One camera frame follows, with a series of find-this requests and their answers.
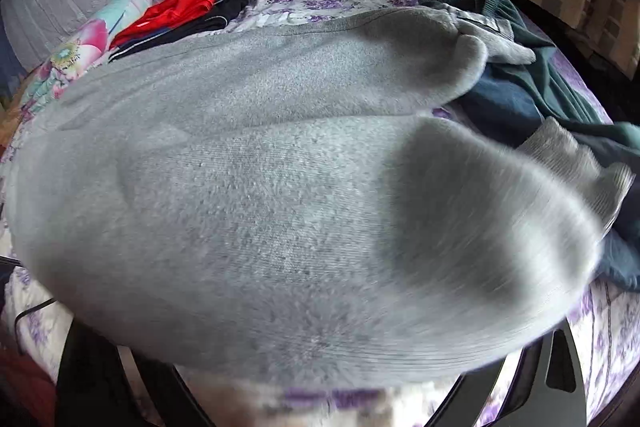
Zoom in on red blue folded shorts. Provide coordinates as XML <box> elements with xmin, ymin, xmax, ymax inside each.
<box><xmin>110</xmin><ymin>0</ymin><xmax>216</xmax><ymax>49</ymax></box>

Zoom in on grey fleece sweatpants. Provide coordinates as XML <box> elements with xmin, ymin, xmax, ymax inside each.
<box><xmin>6</xmin><ymin>6</ymin><xmax>634</xmax><ymax>389</ymax></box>

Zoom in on colourful floral folded quilt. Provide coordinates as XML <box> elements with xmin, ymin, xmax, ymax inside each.
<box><xmin>19</xmin><ymin>0</ymin><xmax>154</xmax><ymax>118</ymax></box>

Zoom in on dark teal blue clothes pile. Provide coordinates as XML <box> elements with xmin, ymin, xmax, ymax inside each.
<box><xmin>419</xmin><ymin>0</ymin><xmax>639</xmax><ymax>291</ymax></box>

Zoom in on black folded pants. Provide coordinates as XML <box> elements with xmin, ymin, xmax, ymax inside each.
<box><xmin>107</xmin><ymin>0</ymin><xmax>250</xmax><ymax>63</ymax></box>

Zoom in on purple floral bed sheet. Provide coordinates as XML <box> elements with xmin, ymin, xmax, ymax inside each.
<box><xmin>1</xmin><ymin>0</ymin><xmax>639</xmax><ymax>426</ymax></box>

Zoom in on black cable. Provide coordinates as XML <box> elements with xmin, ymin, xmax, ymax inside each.
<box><xmin>0</xmin><ymin>255</ymin><xmax>58</xmax><ymax>356</ymax></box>

